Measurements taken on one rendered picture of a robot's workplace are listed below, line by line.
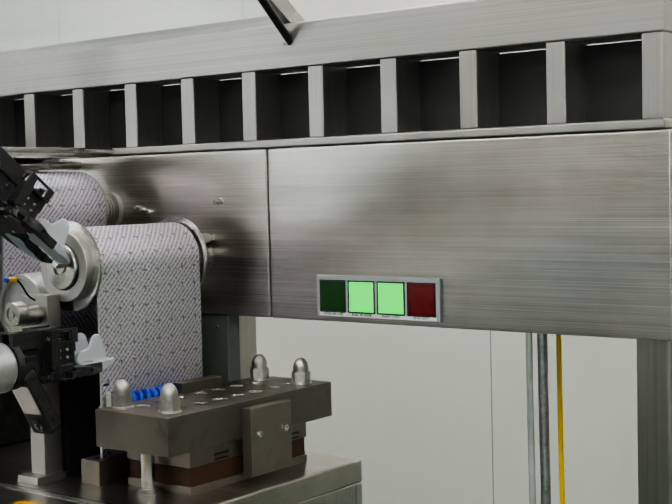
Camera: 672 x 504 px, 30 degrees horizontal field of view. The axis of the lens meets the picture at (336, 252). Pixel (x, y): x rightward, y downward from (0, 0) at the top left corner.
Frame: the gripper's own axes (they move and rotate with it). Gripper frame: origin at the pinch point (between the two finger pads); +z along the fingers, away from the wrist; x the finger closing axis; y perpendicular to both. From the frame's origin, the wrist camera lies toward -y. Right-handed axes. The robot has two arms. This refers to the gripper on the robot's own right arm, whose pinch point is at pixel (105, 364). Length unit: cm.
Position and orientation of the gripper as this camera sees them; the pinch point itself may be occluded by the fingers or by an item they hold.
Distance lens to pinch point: 208.3
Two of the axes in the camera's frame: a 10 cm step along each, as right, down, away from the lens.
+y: -0.2, -10.0, -0.5
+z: 6.1, -0.6, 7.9
